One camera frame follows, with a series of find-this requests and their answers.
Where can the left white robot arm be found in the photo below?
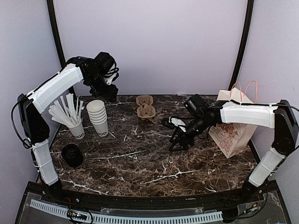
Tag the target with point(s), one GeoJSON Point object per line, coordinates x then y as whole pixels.
{"type": "Point", "coordinates": [98, 73]}

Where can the white slotted cable duct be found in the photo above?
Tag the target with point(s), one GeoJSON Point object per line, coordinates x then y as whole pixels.
{"type": "Point", "coordinates": [117, 216]}

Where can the stack of white paper cups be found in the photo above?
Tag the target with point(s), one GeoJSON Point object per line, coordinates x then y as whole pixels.
{"type": "Point", "coordinates": [98, 117]}

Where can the stack of black lids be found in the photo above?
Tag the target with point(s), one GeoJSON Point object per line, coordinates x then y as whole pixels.
{"type": "Point", "coordinates": [72, 155]}

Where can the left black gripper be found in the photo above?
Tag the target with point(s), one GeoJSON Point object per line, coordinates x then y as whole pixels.
{"type": "Point", "coordinates": [109, 94]}

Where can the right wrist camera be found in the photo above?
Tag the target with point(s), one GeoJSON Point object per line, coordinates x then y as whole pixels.
{"type": "Point", "coordinates": [195, 105]}

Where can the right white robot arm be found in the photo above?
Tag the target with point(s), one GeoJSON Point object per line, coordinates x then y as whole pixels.
{"type": "Point", "coordinates": [278, 116]}

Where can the brown cardboard cup carrier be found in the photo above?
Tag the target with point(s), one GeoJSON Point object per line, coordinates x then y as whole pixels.
{"type": "Point", "coordinates": [145, 109]}

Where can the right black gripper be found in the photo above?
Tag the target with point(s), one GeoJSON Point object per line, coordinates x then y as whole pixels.
{"type": "Point", "coordinates": [190, 140]}

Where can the white cup holding straws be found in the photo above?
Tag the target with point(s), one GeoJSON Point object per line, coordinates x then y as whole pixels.
{"type": "Point", "coordinates": [77, 131]}

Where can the printed paper takeout bag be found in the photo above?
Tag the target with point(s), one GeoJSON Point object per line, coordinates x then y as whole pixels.
{"type": "Point", "coordinates": [232, 138]}

